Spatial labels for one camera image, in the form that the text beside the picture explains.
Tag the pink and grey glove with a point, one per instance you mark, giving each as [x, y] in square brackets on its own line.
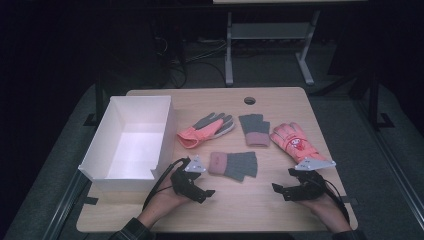
[203, 131]

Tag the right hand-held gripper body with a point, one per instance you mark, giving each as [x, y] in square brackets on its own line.
[308, 186]

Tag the pink padded glove with print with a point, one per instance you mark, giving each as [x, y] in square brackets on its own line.
[290, 141]

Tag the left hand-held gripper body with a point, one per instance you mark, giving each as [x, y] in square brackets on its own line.
[185, 181]

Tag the grey metal stand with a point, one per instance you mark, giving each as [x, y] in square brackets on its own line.
[266, 30]

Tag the metal floor rail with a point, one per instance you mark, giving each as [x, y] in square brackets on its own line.
[63, 206]
[400, 173]

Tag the grey fingerless glove pink cuff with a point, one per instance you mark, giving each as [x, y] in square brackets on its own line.
[240, 165]
[253, 126]

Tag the white box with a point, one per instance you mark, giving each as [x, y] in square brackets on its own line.
[133, 146]

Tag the person's right hand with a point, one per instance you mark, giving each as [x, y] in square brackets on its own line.
[325, 208]

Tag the person's left hand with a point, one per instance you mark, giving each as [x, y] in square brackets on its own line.
[166, 201]

